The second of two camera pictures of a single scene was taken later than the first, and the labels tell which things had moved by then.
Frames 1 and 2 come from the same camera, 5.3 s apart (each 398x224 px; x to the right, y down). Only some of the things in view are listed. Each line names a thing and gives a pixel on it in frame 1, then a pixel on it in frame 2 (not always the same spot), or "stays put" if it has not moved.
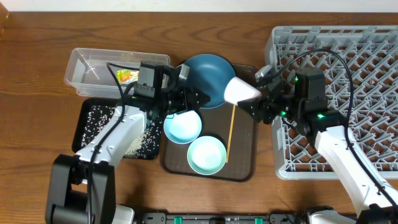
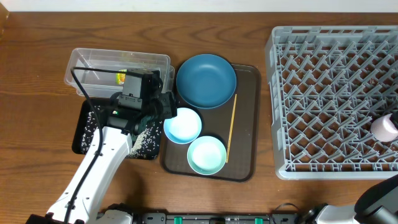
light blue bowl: [183, 127] stays put
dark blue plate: [211, 73] stays put
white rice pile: [146, 145] stays put
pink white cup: [237, 90] to [384, 129]
